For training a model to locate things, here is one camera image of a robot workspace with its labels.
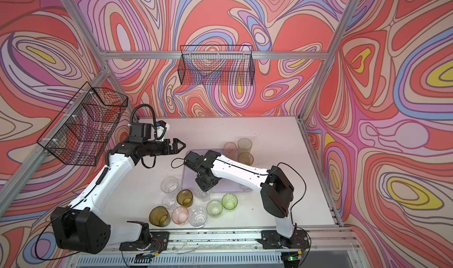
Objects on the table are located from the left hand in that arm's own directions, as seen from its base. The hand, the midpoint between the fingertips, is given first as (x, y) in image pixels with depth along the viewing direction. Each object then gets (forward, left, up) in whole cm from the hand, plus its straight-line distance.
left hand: (179, 144), depth 80 cm
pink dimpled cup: (+9, -23, -18) cm, 31 cm away
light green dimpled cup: (-22, -16, -20) cm, 34 cm away
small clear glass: (-20, +5, -18) cm, 27 cm away
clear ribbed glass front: (-25, -8, -21) cm, 34 cm away
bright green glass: (-19, -23, -21) cm, 36 cm away
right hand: (-15, -15, -12) cm, 25 cm away
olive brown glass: (-17, -1, -20) cm, 27 cm away
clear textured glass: (-17, -10, -18) cm, 26 cm away
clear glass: (-12, +7, -17) cm, 22 cm away
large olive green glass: (-26, +9, -20) cm, 34 cm away
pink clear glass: (-25, 0, -21) cm, 32 cm away
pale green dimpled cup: (+9, -31, -13) cm, 35 cm away
